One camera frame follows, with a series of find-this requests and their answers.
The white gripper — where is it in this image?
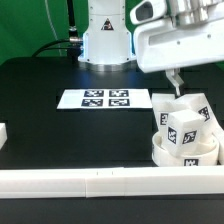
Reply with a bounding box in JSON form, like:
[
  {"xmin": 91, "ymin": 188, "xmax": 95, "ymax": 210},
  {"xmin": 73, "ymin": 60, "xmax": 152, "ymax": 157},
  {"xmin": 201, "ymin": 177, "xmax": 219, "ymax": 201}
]
[{"xmin": 134, "ymin": 15, "xmax": 224, "ymax": 96}]

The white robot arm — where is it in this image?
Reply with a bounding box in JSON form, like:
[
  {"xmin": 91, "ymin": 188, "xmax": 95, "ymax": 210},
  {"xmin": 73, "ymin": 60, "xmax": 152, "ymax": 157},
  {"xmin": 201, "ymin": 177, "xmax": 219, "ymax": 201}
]
[{"xmin": 79, "ymin": 0, "xmax": 224, "ymax": 89}]

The white marker sheet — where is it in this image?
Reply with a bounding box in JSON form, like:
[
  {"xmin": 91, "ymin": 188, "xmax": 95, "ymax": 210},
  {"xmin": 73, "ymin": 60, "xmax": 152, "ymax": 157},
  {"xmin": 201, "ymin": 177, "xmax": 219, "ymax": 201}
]
[{"xmin": 57, "ymin": 89, "xmax": 152, "ymax": 109}]

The white U-shaped fence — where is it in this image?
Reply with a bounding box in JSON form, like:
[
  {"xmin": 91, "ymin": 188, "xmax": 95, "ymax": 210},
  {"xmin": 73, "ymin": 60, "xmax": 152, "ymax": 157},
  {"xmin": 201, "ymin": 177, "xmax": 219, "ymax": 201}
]
[{"xmin": 0, "ymin": 134, "xmax": 224, "ymax": 199}]

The black thick cable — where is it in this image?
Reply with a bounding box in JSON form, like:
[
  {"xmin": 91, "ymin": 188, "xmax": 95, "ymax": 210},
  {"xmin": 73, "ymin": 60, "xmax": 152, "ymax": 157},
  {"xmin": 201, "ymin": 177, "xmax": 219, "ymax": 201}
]
[{"xmin": 31, "ymin": 0, "xmax": 84, "ymax": 64}]

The thin grey cable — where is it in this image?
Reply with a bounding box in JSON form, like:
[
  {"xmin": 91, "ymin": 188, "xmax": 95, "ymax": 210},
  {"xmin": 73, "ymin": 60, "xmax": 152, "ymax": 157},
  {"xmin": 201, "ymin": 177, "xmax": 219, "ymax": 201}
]
[{"xmin": 44, "ymin": 0, "xmax": 64, "ymax": 57}]

